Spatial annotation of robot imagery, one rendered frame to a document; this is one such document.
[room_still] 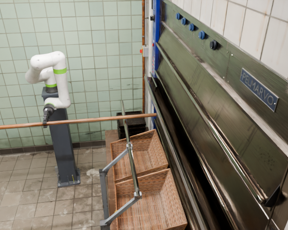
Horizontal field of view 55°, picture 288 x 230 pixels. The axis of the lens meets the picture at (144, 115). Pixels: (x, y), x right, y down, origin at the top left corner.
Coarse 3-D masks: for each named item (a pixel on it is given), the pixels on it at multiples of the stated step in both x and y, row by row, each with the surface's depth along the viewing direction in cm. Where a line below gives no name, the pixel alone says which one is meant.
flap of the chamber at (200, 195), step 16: (144, 80) 250; (160, 96) 222; (176, 128) 182; (176, 144) 166; (176, 160) 153; (192, 160) 155; (192, 176) 143; (208, 192) 134; (208, 208) 125; (224, 224) 119
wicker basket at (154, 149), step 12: (144, 132) 281; (156, 132) 276; (120, 144) 283; (144, 144) 289; (156, 144) 270; (144, 156) 286; (156, 156) 265; (120, 168) 269; (144, 168) 269; (156, 168) 236; (120, 180) 236
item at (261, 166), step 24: (168, 48) 210; (192, 72) 161; (192, 96) 150; (216, 96) 131; (216, 120) 126; (240, 120) 109; (240, 144) 106; (264, 144) 94; (240, 168) 100; (264, 168) 92; (264, 192) 90
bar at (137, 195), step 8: (128, 136) 214; (128, 144) 205; (128, 152) 198; (104, 168) 213; (104, 176) 214; (136, 176) 177; (104, 184) 218; (136, 184) 170; (104, 192) 223; (136, 192) 165; (104, 200) 227; (136, 200) 166; (104, 208) 232; (120, 208) 170; (104, 216) 237; (112, 216) 170; (104, 224) 172
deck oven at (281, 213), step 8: (160, 0) 228; (160, 8) 231; (160, 16) 233; (192, 16) 152; (160, 24) 235; (160, 32) 237; (216, 32) 122; (240, 48) 102; (160, 56) 247; (168, 64) 218; (264, 64) 88; (208, 128) 141; (224, 152) 123; (240, 176) 110; (280, 184) 84; (280, 192) 85; (280, 200) 85; (264, 208) 95; (272, 208) 89; (280, 208) 85; (272, 216) 90; (280, 216) 86; (272, 224) 90; (280, 224) 86
